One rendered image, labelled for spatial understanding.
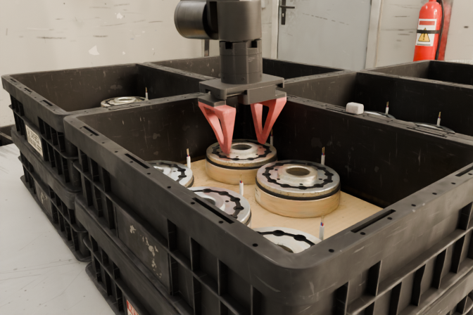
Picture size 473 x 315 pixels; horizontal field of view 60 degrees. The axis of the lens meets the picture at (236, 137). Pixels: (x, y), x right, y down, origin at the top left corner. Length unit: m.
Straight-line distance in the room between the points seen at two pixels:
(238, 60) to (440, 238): 0.31
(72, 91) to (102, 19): 3.22
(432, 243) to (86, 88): 0.77
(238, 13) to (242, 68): 0.07
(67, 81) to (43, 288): 0.47
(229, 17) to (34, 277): 0.44
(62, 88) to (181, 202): 0.69
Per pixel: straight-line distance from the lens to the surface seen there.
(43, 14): 3.90
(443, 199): 0.34
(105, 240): 0.48
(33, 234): 0.77
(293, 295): 0.23
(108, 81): 0.98
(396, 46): 3.65
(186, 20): 0.58
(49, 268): 0.67
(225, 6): 0.53
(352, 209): 0.51
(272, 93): 0.55
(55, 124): 0.57
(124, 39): 4.28
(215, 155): 0.56
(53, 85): 0.94
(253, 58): 0.53
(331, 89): 0.82
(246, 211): 0.42
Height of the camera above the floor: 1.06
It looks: 18 degrees down
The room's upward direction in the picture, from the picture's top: straight up
